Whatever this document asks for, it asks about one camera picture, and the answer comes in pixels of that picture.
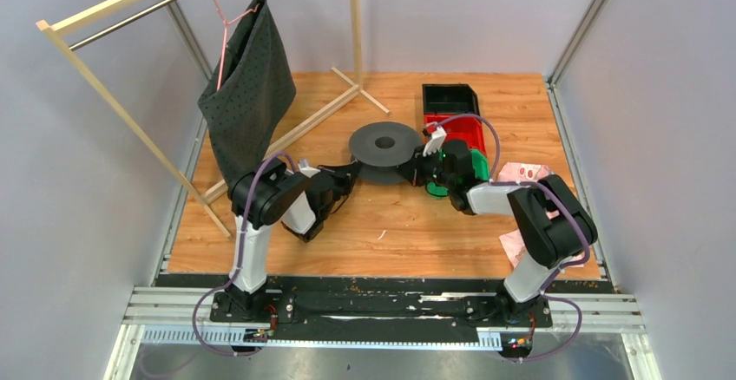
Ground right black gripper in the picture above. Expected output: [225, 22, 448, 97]
[398, 143, 456, 189]

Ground black cable spool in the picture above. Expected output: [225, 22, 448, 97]
[348, 121, 422, 186]

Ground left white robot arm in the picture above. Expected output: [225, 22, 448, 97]
[224, 158, 361, 321]

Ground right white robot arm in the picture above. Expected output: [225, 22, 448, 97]
[398, 140, 598, 324]

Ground green storage bin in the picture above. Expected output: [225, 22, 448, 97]
[424, 148, 490, 199]

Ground red storage bin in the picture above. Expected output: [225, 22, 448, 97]
[443, 117, 486, 154]

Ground black storage bin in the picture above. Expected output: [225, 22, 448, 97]
[422, 83, 480, 115]

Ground pink patterned cloth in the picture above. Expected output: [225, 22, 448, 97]
[498, 162, 595, 268]

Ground dark grey hanging cloth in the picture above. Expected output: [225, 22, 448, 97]
[198, 0, 296, 186]

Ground pink clothes hanger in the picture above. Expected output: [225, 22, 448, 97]
[207, 0, 259, 92]

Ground wooden clothes rack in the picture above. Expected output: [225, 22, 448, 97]
[35, 0, 391, 239]

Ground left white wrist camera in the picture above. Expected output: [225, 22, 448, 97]
[298, 159, 320, 177]

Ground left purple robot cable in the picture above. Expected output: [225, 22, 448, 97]
[192, 151, 300, 359]

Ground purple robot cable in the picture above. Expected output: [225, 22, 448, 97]
[428, 113, 592, 364]
[192, 151, 300, 359]

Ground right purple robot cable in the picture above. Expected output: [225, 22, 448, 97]
[428, 113, 592, 364]

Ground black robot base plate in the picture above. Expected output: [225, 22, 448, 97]
[207, 275, 552, 344]

